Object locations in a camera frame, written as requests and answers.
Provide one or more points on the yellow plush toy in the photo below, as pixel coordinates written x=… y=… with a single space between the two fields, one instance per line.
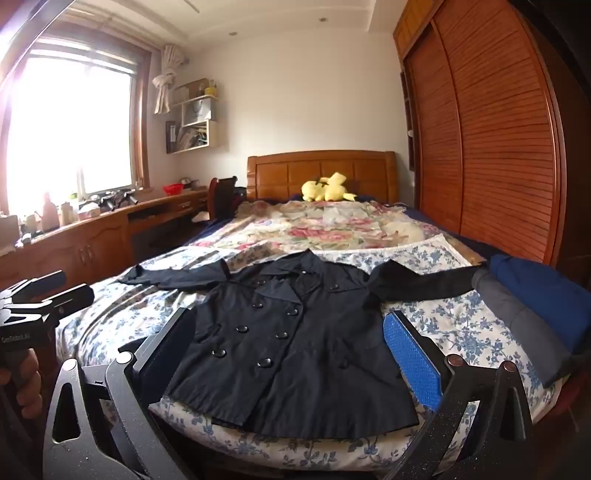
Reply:
x=325 y=189

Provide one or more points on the dark wooden chair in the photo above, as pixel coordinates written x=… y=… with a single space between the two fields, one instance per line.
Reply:
x=224 y=196

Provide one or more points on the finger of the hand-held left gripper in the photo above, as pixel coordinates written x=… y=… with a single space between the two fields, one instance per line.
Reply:
x=41 y=284
x=69 y=300

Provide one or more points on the red bowl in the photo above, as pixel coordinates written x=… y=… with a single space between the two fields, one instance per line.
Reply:
x=173 y=188

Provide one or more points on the person's left hand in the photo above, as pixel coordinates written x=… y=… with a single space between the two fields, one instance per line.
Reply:
x=31 y=383

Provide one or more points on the wooden slatted wardrobe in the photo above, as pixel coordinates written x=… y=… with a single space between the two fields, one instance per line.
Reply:
x=489 y=129

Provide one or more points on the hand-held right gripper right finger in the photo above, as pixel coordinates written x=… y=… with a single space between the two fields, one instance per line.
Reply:
x=411 y=355

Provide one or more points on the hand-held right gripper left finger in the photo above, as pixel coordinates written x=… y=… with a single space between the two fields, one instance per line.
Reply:
x=170 y=353

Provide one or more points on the tied white curtain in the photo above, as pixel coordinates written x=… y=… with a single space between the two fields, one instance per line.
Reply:
x=165 y=85

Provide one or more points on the tissue box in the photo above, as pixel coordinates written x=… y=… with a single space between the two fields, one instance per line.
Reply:
x=88 y=213

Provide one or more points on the grey folded garment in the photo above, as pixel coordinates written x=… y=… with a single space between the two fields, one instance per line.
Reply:
x=517 y=318

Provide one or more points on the metal pot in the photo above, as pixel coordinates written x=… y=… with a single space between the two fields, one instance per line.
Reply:
x=187 y=182

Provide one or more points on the wood-framed window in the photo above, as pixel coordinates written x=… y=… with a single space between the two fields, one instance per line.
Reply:
x=69 y=129

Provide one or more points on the white wall shelf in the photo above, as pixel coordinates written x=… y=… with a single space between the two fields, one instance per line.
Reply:
x=198 y=124

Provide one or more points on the blue folded garment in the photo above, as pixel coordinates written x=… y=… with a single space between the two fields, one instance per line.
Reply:
x=545 y=295

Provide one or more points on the long wooden desk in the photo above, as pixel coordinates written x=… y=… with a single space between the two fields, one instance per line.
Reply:
x=69 y=251

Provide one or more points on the black double-breasted coat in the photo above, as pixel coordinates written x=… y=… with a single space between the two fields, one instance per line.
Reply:
x=295 y=332

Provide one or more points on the pink floral quilt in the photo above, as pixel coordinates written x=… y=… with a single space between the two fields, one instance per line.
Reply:
x=318 y=230

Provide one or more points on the blue floral blanket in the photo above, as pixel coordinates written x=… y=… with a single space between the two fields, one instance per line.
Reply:
x=452 y=323

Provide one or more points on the black device on desk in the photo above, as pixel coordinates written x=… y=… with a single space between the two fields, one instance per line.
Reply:
x=115 y=199

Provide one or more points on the wooden bed headboard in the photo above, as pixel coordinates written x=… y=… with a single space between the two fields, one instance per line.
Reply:
x=272 y=177

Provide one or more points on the pale pink bottle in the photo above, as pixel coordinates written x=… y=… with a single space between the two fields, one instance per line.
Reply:
x=49 y=214

